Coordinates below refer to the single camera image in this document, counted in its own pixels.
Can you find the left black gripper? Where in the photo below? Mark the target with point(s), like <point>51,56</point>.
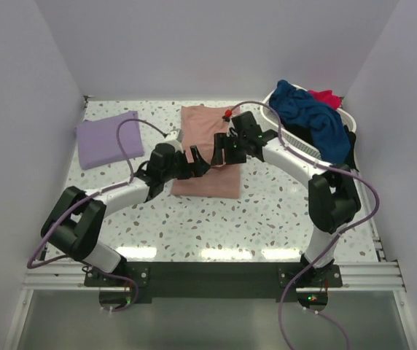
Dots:
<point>187,173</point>

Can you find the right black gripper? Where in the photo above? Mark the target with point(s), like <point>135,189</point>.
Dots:
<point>222,141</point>

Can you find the pink t shirt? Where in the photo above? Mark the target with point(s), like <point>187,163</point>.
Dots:
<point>199,125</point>

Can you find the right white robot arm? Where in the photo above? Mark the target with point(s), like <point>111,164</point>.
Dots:
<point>333,200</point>

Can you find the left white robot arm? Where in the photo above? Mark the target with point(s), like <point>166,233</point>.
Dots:
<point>74,224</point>

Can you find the folded purple t shirt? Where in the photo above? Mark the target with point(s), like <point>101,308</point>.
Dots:
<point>97,140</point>

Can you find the blue t shirt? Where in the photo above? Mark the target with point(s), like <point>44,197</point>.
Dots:
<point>298,107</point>

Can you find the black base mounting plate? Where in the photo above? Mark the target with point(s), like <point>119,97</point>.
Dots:
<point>142,282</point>

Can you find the red t shirt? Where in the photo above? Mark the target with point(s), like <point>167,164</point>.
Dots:
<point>327,97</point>

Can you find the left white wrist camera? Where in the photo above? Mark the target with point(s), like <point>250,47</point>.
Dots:
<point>174,138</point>

